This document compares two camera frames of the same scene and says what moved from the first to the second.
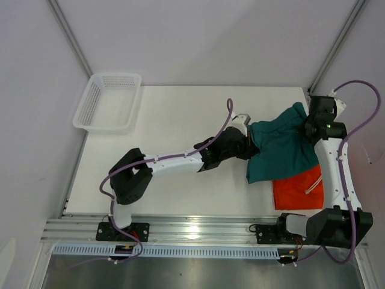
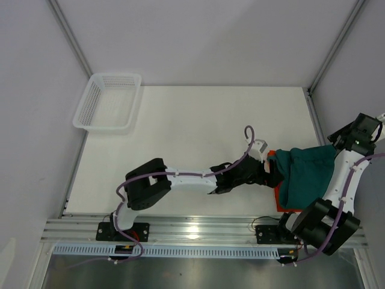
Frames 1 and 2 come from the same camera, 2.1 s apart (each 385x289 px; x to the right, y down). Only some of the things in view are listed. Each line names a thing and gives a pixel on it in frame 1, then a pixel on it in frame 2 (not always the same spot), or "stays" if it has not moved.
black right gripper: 304,131 → 333,138
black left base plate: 107,232 stays
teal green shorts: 286,149 → 306,173
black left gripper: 250,149 → 269,179
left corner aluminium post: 69,35 stays
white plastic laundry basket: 108,103 stays
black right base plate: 278,233 stays
